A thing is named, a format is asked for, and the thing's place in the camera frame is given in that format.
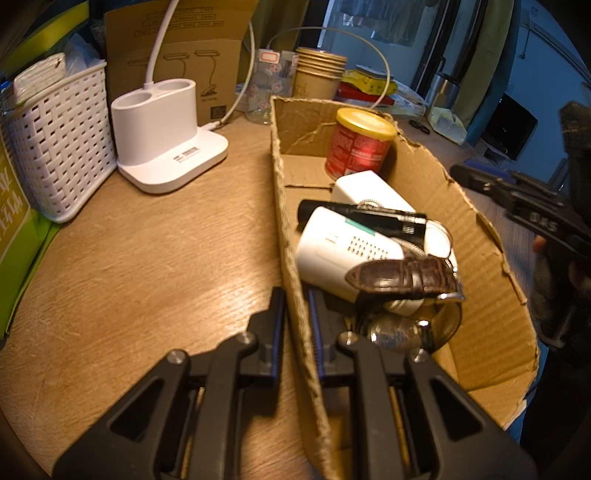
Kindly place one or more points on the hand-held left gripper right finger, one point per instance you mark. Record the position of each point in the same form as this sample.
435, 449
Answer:
316, 332

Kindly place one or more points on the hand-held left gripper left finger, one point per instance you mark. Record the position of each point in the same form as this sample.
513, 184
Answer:
277, 323

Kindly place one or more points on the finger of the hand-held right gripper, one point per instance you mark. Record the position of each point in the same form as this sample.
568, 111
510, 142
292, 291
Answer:
482, 182

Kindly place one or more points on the white pill bottle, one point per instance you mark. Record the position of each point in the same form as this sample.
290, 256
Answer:
328, 258

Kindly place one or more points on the white earbud case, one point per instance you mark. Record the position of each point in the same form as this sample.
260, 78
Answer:
438, 244

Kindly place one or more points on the torn cardboard box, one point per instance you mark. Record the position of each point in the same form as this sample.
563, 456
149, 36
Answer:
480, 295

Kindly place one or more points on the white charger block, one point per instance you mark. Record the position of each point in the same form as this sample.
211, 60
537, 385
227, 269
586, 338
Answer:
369, 189

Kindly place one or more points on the black pen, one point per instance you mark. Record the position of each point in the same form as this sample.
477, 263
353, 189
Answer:
360, 217

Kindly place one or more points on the red can yellow lid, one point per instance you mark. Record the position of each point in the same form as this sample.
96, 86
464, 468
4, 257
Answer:
355, 147

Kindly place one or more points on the clear bag with yellow tissues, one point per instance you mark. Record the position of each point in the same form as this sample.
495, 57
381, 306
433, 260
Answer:
448, 124

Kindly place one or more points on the black scissors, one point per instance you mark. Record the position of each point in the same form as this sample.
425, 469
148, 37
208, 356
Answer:
419, 127

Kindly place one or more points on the steel thermos flask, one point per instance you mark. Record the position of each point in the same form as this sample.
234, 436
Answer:
443, 87

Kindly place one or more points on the white paper boxes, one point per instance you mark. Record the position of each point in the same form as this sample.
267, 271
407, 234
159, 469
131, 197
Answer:
411, 99

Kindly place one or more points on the red book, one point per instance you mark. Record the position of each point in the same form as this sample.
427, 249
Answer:
360, 96

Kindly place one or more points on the hanging clothes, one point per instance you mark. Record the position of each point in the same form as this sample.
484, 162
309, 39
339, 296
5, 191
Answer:
374, 21

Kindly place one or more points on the stack of brown paper cups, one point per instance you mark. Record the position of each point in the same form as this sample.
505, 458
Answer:
318, 74

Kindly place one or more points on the white lamp base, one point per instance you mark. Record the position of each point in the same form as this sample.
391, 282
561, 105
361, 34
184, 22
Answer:
161, 134

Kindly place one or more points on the clear glass with stickers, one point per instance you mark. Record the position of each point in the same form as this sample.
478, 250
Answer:
268, 92

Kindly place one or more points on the brown lamp carton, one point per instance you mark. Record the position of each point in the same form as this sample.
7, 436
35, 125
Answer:
207, 60

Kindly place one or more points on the green printed bag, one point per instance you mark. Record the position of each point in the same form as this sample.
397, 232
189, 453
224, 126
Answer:
16, 230

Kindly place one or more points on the white woven plastic basket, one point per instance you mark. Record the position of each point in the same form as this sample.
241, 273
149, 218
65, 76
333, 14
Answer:
60, 143

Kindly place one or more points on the clear plastic bag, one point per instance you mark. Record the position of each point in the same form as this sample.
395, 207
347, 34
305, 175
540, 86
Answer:
85, 55

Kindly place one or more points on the folded tissues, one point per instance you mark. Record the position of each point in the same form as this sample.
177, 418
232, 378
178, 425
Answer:
39, 76

